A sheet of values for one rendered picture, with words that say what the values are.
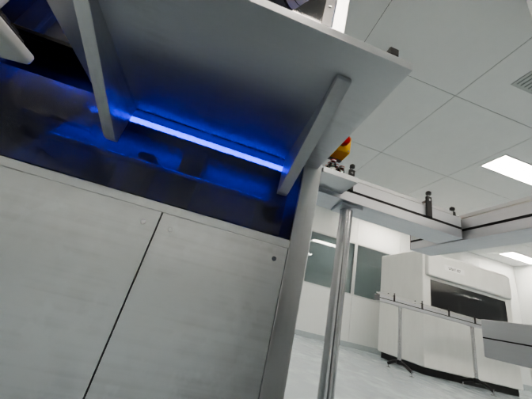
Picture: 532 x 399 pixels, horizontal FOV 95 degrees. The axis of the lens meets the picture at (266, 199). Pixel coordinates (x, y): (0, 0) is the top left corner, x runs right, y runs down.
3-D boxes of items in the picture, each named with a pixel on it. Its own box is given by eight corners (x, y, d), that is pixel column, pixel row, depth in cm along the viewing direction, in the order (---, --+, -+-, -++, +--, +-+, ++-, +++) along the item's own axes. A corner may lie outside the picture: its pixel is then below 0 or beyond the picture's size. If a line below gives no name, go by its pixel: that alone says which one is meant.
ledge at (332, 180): (306, 187, 93) (307, 182, 94) (337, 197, 95) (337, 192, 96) (323, 171, 81) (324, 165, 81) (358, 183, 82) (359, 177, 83)
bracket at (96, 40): (105, 138, 67) (127, 104, 72) (116, 142, 67) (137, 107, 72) (21, 10, 36) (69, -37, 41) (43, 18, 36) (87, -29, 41)
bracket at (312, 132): (276, 193, 74) (284, 157, 79) (285, 196, 74) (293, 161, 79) (329, 125, 43) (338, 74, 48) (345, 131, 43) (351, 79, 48)
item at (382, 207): (309, 185, 88) (315, 150, 94) (294, 199, 103) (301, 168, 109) (466, 237, 98) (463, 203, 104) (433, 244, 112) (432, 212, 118)
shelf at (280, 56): (107, 112, 78) (109, 107, 79) (308, 179, 88) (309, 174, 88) (-17, -114, 34) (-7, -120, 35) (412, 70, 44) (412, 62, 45)
